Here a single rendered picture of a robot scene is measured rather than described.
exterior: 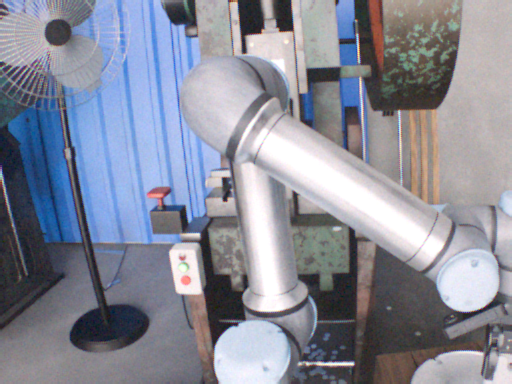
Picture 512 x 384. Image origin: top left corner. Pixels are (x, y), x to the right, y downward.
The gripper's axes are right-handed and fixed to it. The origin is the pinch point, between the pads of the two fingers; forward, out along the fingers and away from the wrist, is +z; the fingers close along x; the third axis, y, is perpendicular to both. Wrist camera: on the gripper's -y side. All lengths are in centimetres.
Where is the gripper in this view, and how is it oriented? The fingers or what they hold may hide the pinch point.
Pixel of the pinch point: (482, 381)
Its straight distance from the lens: 85.2
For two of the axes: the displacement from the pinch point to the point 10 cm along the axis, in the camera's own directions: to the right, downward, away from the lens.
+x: 4.1, -2.9, 8.6
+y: 9.1, 0.3, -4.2
